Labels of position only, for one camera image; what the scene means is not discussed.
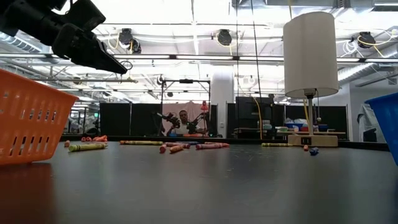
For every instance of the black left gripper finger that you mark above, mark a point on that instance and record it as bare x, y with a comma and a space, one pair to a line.
109, 62

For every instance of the pink crayon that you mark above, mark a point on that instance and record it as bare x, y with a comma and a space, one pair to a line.
208, 146

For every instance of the yellow-green crayon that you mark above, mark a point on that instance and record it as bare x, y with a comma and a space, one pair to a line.
276, 144

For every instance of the black background robot arm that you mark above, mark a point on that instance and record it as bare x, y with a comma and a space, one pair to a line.
171, 119
194, 126

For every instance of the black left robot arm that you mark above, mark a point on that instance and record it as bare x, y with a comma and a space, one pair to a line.
28, 21

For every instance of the black partition panel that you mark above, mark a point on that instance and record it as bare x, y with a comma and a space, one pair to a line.
245, 112
118, 119

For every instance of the orange plastic basket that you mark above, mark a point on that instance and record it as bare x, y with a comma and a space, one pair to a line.
34, 96

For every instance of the peach crayon piece cluster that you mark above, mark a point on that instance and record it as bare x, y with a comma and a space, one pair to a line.
100, 138

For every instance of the person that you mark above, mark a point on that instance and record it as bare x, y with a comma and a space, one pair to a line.
184, 116

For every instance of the yellow-orange crayon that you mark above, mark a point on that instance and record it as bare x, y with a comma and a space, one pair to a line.
176, 149

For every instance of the cluttered background table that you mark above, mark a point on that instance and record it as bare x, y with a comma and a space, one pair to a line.
280, 132

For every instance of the thin lamp stem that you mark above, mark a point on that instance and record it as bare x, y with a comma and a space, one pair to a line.
310, 115

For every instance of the blue plastic basket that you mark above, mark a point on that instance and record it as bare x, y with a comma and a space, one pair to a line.
385, 124

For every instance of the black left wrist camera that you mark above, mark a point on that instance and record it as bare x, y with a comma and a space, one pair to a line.
87, 15

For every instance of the black background rig frame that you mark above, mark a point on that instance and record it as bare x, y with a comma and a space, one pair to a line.
186, 81

